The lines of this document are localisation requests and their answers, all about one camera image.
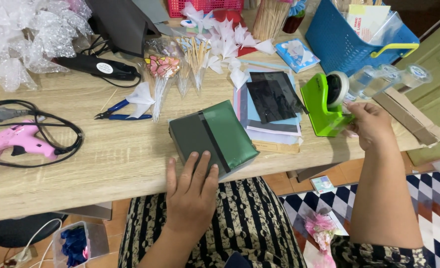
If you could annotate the bundle of wooden skewers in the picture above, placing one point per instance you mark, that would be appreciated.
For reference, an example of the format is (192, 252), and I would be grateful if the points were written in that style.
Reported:
(270, 18)

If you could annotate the pile of white paper cones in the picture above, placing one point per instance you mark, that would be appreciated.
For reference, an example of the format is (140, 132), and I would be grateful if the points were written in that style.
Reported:
(227, 44)

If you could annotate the wooden toothpick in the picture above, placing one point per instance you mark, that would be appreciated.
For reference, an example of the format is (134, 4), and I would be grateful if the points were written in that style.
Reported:
(109, 99)

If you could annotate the person's right fingers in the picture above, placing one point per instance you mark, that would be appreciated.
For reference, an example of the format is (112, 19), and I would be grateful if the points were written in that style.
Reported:
(355, 110)

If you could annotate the person's left hand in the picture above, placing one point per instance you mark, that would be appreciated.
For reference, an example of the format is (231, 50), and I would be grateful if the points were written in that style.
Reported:
(190, 201)

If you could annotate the blue plastic basket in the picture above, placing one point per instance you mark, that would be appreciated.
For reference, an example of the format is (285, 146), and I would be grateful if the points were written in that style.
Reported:
(335, 44)

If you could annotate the heap of clear bubble wrap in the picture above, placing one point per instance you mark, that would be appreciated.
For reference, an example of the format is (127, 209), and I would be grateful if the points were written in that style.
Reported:
(26, 33)

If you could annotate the green tape dispenser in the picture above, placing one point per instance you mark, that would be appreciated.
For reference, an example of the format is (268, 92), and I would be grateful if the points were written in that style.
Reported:
(316, 108)

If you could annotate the black round stool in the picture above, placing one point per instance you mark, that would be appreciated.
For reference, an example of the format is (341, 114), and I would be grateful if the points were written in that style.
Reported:
(15, 230)

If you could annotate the checkered floor mat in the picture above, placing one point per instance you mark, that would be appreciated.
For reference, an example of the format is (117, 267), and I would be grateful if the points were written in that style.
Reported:
(435, 216)

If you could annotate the person's black patterned skirt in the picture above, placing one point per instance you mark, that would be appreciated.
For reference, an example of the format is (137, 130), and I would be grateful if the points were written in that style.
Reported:
(249, 223)

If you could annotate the white label packet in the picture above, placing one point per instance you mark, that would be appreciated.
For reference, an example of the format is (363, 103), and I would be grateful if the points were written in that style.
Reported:
(367, 20)

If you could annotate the pink flower picks bag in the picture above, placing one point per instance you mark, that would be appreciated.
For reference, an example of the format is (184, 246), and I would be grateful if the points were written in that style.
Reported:
(161, 70)

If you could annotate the red plastic basket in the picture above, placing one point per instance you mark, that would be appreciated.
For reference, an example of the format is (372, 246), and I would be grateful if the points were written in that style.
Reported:
(205, 5)

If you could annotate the small white card box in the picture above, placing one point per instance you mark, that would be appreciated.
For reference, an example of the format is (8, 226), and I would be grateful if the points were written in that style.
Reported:
(322, 184)

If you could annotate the pink wrapped flower bouquet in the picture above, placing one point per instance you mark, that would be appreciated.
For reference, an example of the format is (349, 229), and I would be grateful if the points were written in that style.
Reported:
(319, 230)

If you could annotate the green box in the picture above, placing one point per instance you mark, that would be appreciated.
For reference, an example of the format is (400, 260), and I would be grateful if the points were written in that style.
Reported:
(220, 134)

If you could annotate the red paper sheet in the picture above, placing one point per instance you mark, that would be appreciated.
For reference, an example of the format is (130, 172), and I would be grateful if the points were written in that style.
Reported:
(229, 16)

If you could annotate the red pot with blue flower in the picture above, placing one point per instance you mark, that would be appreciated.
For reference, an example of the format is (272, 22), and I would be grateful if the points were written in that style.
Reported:
(293, 20)

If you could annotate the blue tissue pack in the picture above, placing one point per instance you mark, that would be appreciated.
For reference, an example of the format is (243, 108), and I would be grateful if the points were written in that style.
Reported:
(296, 56)

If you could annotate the black plastic sheets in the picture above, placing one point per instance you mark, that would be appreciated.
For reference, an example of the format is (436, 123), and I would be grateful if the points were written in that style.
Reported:
(270, 98)

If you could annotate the pink glue gun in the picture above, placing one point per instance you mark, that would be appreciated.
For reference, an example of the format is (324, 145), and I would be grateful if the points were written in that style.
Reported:
(22, 140)

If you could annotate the white tape roll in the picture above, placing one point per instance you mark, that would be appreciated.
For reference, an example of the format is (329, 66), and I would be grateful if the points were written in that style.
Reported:
(339, 87)

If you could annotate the person's right hand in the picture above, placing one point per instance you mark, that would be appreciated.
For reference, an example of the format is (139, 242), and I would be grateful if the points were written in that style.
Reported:
(374, 126)

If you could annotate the clear container with blue pieces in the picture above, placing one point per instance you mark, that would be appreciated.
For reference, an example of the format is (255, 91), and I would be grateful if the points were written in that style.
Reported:
(76, 244)

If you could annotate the black paper bag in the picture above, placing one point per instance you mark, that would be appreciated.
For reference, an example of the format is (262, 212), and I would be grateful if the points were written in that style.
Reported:
(119, 22)

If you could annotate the brown cardboard strip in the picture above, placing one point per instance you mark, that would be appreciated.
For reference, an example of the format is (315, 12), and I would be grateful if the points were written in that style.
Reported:
(409, 115)

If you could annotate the white folded paper piece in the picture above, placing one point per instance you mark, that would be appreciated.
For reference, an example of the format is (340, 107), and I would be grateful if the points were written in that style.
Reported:
(141, 97)

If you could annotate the black electric hand tool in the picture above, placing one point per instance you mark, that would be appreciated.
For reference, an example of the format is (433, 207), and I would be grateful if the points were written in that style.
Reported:
(93, 66)

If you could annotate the grey power plug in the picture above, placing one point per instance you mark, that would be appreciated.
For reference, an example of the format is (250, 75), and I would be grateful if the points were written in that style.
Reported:
(2, 113)

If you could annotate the stack of pastel paper sheets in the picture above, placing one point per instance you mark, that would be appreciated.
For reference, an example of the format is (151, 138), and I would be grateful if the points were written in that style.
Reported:
(275, 128)

